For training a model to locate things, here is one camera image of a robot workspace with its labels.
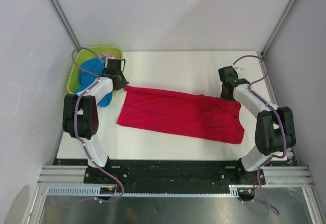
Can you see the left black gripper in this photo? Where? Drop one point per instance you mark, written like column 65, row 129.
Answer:
column 124, row 83

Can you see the lime green plastic bin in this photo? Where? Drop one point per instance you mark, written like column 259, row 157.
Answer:
column 84, row 55

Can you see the right aluminium side rail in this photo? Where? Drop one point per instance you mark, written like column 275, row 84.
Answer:
column 270, row 88

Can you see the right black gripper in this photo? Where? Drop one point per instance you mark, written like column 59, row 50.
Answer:
column 223, row 96

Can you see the right aluminium frame post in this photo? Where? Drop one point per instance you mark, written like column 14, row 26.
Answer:
column 288, row 9

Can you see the beige pink t shirt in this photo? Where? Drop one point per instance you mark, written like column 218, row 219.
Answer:
column 109, row 56

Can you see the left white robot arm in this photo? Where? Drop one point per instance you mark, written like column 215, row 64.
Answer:
column 98, row 79

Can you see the left aluminium frame post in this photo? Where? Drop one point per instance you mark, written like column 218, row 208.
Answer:
column 65, row 23

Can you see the blue t shirt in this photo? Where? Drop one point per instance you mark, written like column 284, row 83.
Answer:
column 85, row 79

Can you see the aluminium frame post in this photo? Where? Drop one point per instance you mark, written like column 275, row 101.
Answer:
column 65, row 23
column 288, row 9

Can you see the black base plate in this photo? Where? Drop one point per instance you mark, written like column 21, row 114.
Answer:
column 128, row 171

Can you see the aluminium front rail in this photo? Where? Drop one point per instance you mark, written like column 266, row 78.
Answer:
column 275, row 176

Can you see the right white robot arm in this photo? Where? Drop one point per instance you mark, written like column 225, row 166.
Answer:
column 274, row 133

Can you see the red t shirt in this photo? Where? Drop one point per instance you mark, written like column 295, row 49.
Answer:
column 199, row 116

